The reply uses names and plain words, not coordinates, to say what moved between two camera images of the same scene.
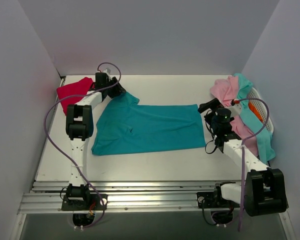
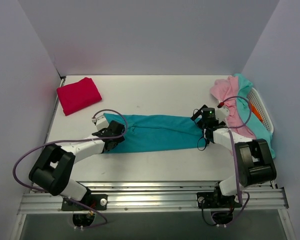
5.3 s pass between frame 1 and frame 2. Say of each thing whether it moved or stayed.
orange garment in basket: stayed
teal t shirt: moved
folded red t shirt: stayed
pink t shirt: stayed
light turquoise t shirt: stayed
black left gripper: moved
